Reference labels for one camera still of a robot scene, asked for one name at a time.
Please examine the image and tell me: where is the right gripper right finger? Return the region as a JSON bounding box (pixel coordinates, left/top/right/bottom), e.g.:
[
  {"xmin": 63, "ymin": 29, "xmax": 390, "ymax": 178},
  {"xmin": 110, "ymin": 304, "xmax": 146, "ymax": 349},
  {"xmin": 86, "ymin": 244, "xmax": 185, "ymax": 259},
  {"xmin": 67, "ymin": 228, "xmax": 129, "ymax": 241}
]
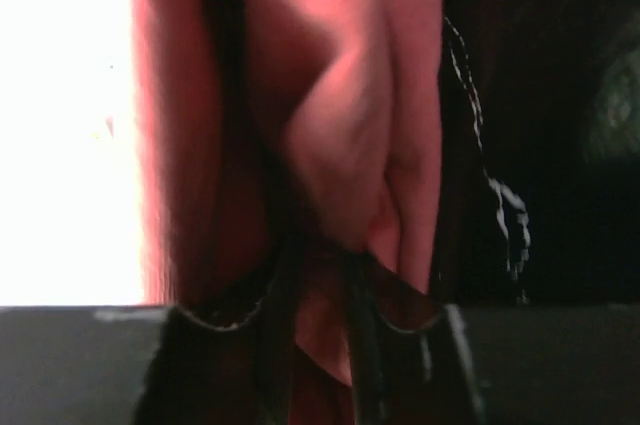
[{"xmin": 344, "ymin": 254, "xmax": 639, "ymax": 424}]

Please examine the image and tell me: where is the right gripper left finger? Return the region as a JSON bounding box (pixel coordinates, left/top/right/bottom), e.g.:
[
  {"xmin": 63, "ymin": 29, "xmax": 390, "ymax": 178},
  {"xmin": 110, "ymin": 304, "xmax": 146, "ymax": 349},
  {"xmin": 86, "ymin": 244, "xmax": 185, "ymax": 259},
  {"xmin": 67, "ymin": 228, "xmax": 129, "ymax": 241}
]
[{"xmin": 1, "ymin": 239, "xmax": 300, "ymax": 424}]

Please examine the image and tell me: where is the salmon pink t-shirt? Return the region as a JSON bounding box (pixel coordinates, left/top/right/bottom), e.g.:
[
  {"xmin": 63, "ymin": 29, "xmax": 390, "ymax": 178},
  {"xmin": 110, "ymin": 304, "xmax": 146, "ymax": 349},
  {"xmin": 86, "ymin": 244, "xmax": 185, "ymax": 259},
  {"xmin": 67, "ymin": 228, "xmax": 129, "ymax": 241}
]
[{"xmin": 131, "ymin": 0, "xmax": 443, "ymax": 424}]

